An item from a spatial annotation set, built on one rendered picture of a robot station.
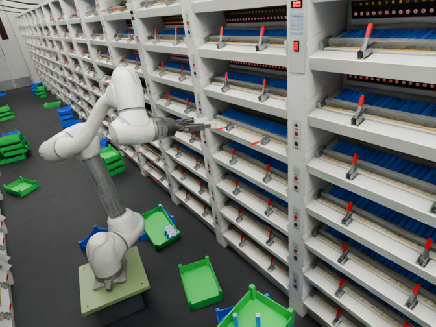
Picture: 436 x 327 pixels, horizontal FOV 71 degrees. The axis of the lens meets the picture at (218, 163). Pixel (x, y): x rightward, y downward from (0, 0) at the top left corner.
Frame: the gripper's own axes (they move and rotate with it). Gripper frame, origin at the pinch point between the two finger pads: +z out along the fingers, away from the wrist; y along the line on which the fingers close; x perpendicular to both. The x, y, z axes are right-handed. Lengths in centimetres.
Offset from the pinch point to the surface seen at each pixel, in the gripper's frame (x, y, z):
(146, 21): 45, -100, 16
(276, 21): 43, 8, 28
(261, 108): 8.1, 15.1, 17.8
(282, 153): -9.2, 27.0, 21.4
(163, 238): -104, -67, 10
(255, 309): -68, 43, -2
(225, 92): 11.1, -10.5, 17.6
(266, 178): -26.2, 14.9, 26.0
